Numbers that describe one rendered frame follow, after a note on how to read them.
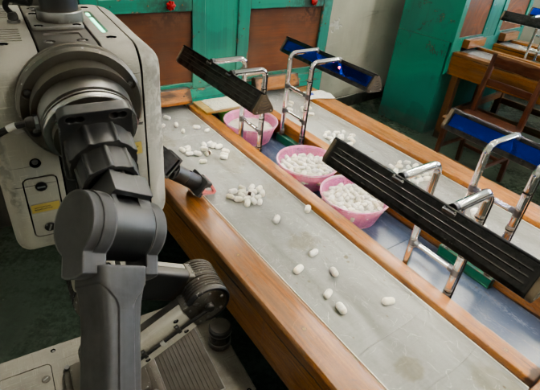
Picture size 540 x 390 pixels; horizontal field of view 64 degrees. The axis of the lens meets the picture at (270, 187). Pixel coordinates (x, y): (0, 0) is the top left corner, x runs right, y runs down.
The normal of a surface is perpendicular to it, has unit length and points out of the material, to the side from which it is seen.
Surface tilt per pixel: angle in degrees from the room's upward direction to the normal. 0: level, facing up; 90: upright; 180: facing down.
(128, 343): 56
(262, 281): 0
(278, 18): 90
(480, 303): 0
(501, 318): 0
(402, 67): 90
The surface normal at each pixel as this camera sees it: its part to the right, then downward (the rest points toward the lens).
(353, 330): 0.09, -0.84
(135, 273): 0.82, -0.24
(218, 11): 0.58, 0.48
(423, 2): -0.76, 0.29
